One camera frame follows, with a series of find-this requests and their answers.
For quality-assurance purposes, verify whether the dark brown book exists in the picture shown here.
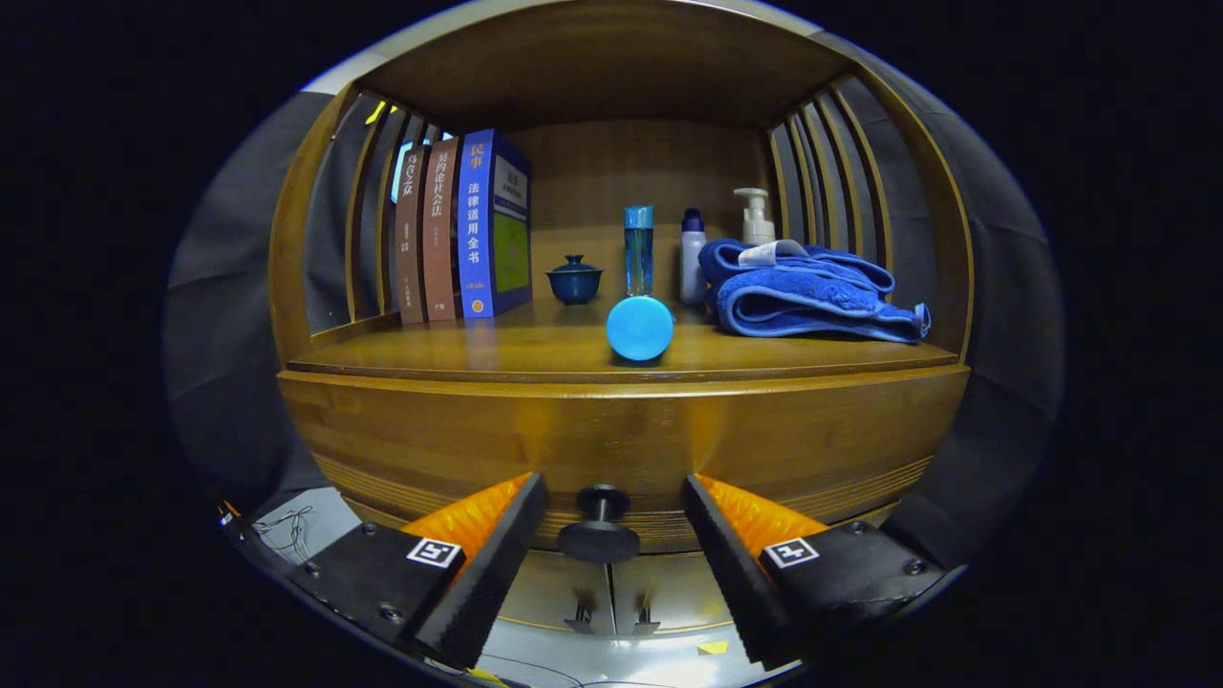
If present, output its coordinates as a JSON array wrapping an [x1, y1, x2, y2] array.
[[394, 143, 428, 325]]

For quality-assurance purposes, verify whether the wooden countertop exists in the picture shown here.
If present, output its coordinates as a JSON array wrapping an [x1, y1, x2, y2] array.
[[287, 296, 961, 385]]

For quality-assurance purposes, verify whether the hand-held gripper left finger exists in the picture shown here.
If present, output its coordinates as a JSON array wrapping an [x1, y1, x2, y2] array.
[[287, 471, 547, 670]]

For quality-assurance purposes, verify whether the thin floor cable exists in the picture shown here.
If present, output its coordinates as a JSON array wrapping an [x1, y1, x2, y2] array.
[[478, 653, 670, 688]]

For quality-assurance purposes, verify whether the white pump bottle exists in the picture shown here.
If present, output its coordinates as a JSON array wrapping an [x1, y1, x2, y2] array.
[[733, 187, 777, 247]]

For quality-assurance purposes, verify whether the white cable bundle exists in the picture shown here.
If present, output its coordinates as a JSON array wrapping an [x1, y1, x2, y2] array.
[[250, 505, 316, 563]]

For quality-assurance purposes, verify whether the wooden drawer with black knob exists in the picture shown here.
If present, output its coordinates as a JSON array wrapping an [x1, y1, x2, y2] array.
[[277, 375, 971, 565]]

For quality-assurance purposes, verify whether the blue glass bottle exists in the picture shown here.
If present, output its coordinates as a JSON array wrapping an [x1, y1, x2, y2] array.
[[624, 205, 655, 298]]

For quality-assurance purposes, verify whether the reddish brown book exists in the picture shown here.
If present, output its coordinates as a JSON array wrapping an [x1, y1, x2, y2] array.
[[422, 137, 462, 322]]

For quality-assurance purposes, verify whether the blue lidded teacup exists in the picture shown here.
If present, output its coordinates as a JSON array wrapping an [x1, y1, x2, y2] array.
[[546, 254, 605, 306]]

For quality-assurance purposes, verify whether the blue cosmetic tube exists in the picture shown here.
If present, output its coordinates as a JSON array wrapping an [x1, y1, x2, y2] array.
[[606, 295, 676, 362]]

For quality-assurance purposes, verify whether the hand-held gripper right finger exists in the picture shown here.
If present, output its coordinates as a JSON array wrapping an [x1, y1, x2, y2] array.
[[682, 472, 947, 670]]

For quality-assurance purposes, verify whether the blue towel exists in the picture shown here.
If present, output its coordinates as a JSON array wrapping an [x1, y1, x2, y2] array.
[[698, 238, 933, 345]]

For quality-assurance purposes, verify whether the white bottle dark blue cap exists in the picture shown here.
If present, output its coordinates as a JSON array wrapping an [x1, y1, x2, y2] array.
[[679, 208, 708, 306]]

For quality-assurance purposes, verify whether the wooden cabinet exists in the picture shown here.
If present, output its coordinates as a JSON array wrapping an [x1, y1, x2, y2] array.
[[268, 0, 976, 636]]

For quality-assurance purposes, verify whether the blue book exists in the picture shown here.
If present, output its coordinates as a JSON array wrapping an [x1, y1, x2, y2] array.
[[457, 128, 533, 319]]

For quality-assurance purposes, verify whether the wooden cabinet door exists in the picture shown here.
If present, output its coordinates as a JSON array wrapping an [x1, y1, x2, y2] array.
[[610, 549, 732, 632], [497, 549, 612, 634]]

